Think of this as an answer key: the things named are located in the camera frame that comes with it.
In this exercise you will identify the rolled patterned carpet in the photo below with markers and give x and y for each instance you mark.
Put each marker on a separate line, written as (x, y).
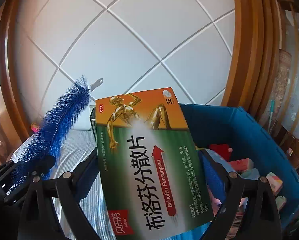
(278, 91)

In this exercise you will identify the red plush toy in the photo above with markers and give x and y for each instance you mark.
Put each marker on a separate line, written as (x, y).
(224, 150)

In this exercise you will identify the small pink tissue pack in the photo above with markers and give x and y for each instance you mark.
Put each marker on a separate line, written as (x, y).
(242, 165)

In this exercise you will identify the black gift box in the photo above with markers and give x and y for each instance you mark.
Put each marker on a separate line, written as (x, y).
(93, 119)

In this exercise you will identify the wooden chair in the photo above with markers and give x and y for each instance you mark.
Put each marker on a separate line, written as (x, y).
(290, 146)

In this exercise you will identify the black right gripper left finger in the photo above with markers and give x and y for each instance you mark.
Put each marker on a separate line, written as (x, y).
(38, 219)

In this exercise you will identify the pink white tissue pack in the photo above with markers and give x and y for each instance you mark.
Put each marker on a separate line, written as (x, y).
(275, 182)

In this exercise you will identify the blue bottle brush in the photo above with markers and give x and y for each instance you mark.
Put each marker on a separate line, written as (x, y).
(55, 127)

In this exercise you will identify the pink can grey cap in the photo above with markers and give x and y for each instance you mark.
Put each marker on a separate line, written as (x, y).
(35, 127)

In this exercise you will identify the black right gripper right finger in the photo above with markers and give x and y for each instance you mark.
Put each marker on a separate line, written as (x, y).
(244, 208)

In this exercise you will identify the blue plastic storage crate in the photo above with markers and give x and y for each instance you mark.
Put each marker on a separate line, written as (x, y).
(235, 127)

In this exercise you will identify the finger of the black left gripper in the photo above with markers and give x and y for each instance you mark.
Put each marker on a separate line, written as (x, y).
(43, 164)

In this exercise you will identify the green orange medicine box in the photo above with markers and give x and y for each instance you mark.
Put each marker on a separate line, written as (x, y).
(152, 178)

